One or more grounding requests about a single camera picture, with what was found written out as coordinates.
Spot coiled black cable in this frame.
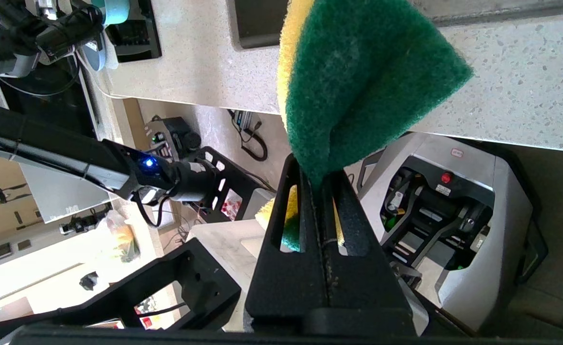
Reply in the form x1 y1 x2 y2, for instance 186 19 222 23
241 122 268 162

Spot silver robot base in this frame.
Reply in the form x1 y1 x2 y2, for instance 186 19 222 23
356 132 550 334

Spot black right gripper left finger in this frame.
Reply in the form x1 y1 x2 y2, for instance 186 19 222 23
244 153 330 332

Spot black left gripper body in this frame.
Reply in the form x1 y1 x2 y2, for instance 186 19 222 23
34 7 107 53

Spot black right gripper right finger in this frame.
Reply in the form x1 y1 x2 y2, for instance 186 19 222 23
317 169 416 332

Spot silver power adapter box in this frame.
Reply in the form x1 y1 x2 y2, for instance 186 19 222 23
228 109 263 132

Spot green and yellow sponge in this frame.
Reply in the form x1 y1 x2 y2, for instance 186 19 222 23
255 0 474 253

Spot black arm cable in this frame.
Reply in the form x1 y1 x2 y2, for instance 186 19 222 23
135 189 172 228

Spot teal bowl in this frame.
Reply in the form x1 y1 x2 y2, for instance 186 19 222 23
91 0 131 25

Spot black box device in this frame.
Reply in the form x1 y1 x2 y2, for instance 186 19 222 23
145 115 203 161

